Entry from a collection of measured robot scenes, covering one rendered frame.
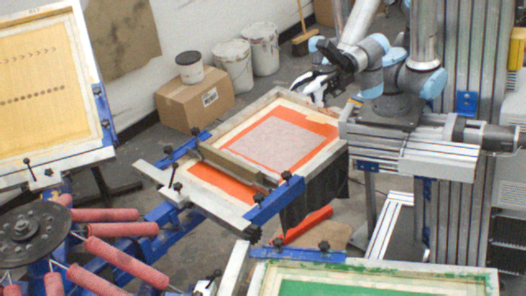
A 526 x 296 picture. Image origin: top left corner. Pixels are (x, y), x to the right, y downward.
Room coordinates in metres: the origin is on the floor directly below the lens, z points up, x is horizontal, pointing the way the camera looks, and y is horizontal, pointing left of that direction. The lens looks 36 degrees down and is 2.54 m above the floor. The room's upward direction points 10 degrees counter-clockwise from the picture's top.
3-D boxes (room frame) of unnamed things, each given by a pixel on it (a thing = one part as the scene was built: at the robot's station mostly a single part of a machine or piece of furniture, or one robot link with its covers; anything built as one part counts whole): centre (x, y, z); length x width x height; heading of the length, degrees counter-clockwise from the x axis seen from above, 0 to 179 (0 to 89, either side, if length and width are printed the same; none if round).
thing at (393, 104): (1.87, -0.50, 1.31); 0.15 x 0.15 x 0.10
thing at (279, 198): (1.78, -0.01, 0.98); 0.30 x 0.05 x 0.07; 130
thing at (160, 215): (1.79, 0.41, 1.02); 0.17 x 0.06 x 0.05; 130
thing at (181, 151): (2.21, 0.35, 0.98); 0.30 x 0.05 x 0.07; 130
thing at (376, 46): (1.60, -0.37, 1.65); 0.11 x 0.08 x 0.09; 126
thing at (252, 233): (1.59, 0.10, 1.02); 0.07 x 0.06 x 0.07; 130
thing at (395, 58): (1.86, -0.51, 1.42); 0.13 x 0.12 x 0.14; 36
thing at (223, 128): (2.15, -0.02, 0.97); 0.79 x 0.58 x 0.04; 130
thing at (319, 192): (2.04, -0.18, 0.79); 0.46 x 0.09 x 0.33; 130
